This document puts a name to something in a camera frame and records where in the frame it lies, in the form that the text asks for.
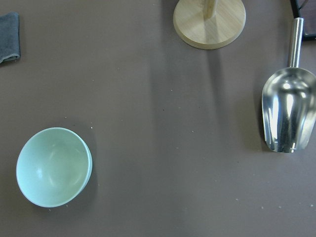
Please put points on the light green bowl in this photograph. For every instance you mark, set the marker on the light green bowl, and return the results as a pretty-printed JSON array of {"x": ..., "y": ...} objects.
[{"x": 53, "y": 167}]

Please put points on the wooden mug tree stand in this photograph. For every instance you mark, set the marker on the wooden mug tree stand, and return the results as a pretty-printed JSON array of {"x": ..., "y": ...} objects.
[{"x": 209, "y": 24}]

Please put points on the silver metal scoop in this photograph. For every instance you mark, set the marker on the silver metal scoop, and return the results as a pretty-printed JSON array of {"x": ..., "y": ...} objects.
[{"x": 289, "y": 101}]

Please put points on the grey folded cloth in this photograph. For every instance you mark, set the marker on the grey folded cloth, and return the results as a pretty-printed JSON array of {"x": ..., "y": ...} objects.
[{"x": 9, "y": 37}]

